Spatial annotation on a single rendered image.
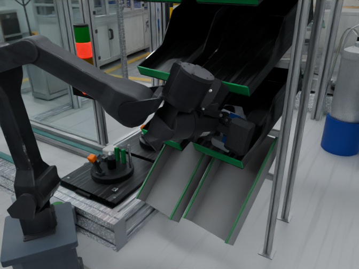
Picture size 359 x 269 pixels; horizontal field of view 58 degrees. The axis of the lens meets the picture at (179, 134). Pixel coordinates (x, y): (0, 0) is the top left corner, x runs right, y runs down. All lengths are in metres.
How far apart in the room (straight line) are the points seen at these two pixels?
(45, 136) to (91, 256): 0.68
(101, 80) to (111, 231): 0.51
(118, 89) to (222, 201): 0.44
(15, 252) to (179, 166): 0.44
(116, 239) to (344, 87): 1.03
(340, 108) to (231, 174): 0.75
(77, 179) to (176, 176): 0.36
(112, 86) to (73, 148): 0.87
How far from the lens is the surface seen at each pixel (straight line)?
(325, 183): 1.32
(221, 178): 0.85
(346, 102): 1.46
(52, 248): 0.74
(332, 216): 1.17
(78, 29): 1.14
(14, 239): 0.79
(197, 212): 0.85
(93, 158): 1.00
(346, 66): 1.43
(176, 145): 0.74
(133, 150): 1.22
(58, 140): 1.43
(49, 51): 0.56
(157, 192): 0.90
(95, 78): 0.53
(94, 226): 0.98
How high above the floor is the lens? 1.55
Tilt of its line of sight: 26 degrees down
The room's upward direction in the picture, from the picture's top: 1 degrees counter-clockwise
